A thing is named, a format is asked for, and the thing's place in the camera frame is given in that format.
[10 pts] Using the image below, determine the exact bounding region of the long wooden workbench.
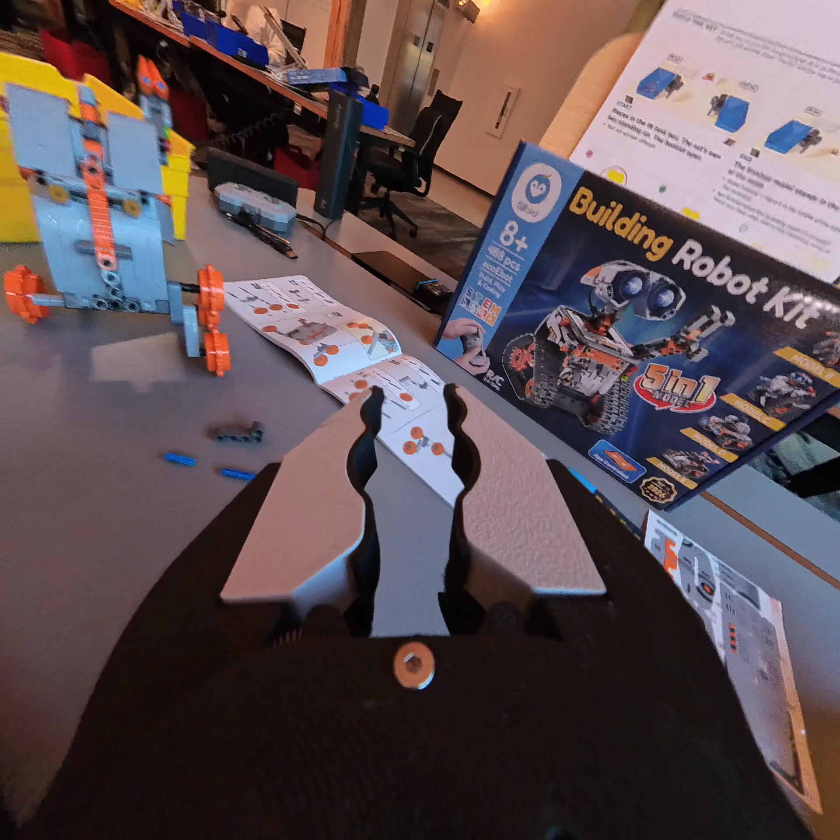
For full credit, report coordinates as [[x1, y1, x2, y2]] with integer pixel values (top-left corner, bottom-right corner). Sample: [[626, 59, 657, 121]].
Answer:
[[112, 0, 414, 148]]

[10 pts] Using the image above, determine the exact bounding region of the blue robot kit box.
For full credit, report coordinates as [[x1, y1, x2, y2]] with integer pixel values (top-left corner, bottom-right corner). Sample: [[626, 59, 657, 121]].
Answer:
[[433, 141, 840, 513]]

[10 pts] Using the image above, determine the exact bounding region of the grey remote control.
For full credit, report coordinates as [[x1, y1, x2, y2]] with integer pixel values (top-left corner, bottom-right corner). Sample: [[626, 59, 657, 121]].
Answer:
[[215, 182, 298, 237]]

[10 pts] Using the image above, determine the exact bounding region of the white printed sheet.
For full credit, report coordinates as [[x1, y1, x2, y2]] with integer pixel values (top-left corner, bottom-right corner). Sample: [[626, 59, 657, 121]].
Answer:
[[567, 0, 840, 283]]

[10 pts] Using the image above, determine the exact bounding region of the black office chair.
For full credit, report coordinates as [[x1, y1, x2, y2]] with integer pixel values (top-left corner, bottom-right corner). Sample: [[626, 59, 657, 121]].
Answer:
[[364, 91, 463, 237]]

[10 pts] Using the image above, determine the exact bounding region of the blue robot kit manual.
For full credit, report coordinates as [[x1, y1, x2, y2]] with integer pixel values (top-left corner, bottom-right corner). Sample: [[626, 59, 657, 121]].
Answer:
[[564, 466, 645, 540]]

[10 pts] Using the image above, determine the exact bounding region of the white instruction booklet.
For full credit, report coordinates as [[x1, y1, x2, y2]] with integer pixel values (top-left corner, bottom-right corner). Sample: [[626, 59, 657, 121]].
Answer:
[[223, 276, 467, 506]]

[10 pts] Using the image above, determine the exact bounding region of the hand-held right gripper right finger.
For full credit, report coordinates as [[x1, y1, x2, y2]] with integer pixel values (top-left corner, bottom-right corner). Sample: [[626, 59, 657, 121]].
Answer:
[[438, 385, 608, 636]]

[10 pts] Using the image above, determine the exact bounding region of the robot sticker sheet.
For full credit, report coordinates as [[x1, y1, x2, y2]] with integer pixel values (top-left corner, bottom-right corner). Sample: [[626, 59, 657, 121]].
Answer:
[[643, 512, 821, 815]]

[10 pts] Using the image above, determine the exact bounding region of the black rectangular box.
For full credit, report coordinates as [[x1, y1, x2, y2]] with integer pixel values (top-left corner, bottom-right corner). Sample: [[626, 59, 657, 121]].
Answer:
[[206, 147, 299, 204]]

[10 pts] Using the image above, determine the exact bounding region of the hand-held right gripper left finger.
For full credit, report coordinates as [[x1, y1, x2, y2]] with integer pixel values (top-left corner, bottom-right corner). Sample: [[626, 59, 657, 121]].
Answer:
[[220, 386, 385, 637]]

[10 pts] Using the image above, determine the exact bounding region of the long blue plastic bin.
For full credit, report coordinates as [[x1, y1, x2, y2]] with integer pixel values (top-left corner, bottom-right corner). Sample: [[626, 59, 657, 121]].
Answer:
[[174, 10, 270, 67]]

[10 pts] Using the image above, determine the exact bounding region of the grey orange brick robot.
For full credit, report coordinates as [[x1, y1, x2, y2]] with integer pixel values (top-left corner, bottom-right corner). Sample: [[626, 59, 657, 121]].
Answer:
[[3, 56, 231, 378]]

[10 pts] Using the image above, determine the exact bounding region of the black usb cable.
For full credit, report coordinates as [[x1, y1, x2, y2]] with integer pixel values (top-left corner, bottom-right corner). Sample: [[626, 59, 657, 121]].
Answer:
[[236, 213, 298, 260]]

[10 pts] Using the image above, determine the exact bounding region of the wooden display stand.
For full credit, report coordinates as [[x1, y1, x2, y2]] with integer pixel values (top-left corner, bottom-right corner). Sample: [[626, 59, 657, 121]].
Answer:
[[538, 29, 647, 161]]

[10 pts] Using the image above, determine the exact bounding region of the yellow plastic bin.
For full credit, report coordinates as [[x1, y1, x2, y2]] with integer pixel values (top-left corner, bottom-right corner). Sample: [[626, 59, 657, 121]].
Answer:
[[0, 52, 196, 244]]

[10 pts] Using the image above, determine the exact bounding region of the dark upright dock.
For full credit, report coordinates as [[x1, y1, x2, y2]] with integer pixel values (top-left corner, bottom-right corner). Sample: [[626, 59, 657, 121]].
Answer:
[[314, 91, 363, 221]]

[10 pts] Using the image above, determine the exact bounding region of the grey desk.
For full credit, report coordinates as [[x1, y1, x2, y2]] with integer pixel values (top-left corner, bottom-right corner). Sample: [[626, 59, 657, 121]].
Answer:
[[0, 177, 840, 840]]

